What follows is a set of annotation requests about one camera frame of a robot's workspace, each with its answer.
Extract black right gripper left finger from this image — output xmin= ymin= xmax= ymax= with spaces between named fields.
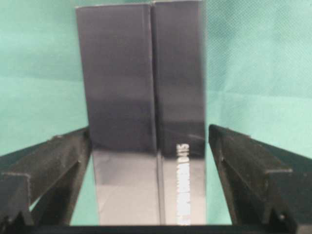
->
xmin=0 ymin=127 xmax=92 ymax=226

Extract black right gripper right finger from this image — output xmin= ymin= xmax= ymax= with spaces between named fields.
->
xmin=209 ymin=125 xmax=312 ymax=229

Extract green table cloth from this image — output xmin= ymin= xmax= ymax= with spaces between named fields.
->
xmin=0 ymin=0 xmax=312 ymax=225

